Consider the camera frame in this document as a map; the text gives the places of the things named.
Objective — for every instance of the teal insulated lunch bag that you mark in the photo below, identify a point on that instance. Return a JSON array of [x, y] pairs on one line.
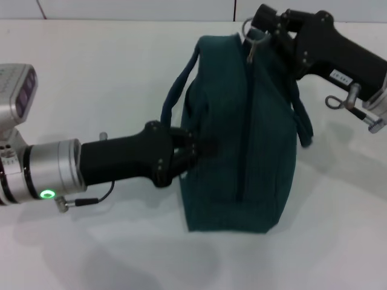
[[272, 151]]

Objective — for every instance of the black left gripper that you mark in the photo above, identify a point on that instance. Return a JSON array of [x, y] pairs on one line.
[[127, 160]]

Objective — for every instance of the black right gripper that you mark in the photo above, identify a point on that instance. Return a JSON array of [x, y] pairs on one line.
[[332, 51]]

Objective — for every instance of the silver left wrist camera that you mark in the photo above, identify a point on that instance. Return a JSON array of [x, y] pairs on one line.
[[18, 90]]

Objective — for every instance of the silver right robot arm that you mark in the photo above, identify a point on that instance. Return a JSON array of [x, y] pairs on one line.
[[378, 105]]

